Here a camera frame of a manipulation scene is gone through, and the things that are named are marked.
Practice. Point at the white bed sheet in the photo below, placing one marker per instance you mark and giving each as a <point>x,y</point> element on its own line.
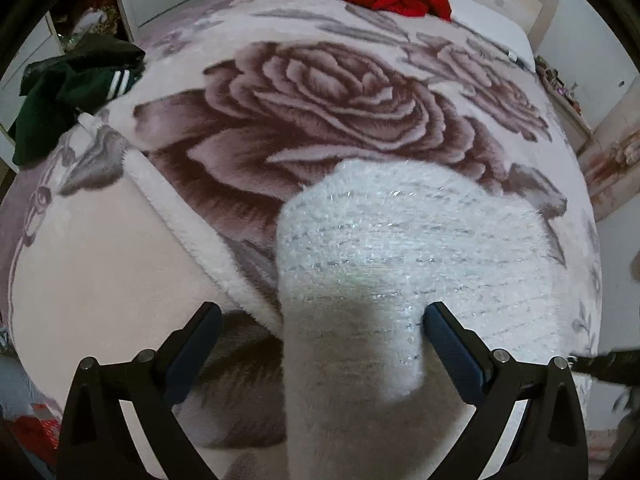
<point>492,32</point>

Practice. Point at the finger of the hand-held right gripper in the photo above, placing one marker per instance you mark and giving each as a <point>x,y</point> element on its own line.
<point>607,366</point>

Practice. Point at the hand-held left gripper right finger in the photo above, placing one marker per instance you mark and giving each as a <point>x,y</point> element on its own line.
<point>452,355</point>

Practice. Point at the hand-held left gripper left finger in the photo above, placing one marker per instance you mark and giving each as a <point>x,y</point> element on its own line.
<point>192,355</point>

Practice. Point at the pink floral hanging cloth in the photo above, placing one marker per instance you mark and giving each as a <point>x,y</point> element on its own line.
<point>615,165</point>

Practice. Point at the dark green striped garment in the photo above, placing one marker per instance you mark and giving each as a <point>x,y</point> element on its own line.
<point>65,95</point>

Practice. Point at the floral plush blanket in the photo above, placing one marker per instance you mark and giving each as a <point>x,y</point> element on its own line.
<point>320,110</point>

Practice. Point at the red patterned cloth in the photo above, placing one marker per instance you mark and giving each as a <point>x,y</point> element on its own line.
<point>35,437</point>

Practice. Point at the white fuzzy sweater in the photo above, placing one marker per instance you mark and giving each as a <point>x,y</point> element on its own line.
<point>400,280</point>

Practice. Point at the cluttered bedside table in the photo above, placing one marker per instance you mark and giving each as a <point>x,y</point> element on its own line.
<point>560,92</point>

